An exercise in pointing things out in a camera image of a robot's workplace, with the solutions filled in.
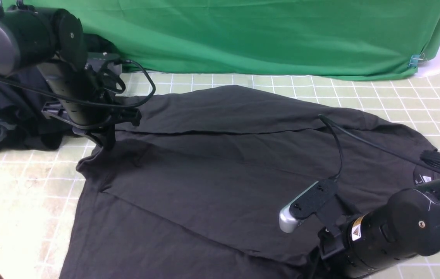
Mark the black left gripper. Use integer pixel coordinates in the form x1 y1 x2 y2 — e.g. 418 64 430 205
42 102 141 150

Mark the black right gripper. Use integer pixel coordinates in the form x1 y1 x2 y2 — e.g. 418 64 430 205
313 229 356 279

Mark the gray long-sleeved shirt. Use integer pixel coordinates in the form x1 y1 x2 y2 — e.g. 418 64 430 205
60 86 435 279

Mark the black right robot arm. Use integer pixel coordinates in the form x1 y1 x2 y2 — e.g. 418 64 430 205
310 179 440 279

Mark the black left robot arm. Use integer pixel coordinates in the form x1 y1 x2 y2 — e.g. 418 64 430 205
0 1 142 149

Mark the pile of black clothes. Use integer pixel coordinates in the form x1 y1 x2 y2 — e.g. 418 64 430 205
0 33 122 156

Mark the green checkered tablecloth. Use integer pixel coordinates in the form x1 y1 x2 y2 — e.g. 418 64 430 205
0 70 440 279

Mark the blue binder clip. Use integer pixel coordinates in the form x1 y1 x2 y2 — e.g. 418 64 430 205
408 53 428 69

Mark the green backdrop cloth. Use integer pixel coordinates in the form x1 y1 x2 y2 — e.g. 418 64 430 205
0 0 440 81

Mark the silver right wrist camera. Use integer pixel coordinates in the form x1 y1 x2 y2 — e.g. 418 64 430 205
278 179 338 233

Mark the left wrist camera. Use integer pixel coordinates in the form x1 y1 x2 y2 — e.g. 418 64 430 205
87 52 123 76

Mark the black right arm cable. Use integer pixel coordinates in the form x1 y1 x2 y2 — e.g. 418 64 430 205
318 114 440 183

